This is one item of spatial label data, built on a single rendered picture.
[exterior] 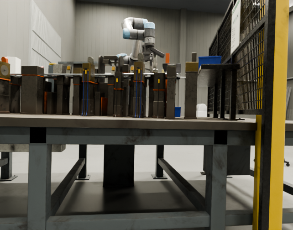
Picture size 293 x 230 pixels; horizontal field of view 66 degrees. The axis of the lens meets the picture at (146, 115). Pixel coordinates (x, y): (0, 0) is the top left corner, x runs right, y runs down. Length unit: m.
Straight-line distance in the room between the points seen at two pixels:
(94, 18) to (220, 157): 12.18
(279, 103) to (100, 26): 12.02
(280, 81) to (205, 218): 0.74
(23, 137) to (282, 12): 1.28
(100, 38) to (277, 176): 11.92
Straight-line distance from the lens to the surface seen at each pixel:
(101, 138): 1.07
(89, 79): 1.54
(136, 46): 2.30
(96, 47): 12.53
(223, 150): 1.20
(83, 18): 13.04
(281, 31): 1.25
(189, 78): 1.48
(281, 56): 1.22
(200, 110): 12.10
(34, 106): 1.73
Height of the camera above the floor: 0.73
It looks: 1 degrees down
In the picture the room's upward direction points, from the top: 2 degrees clockwise
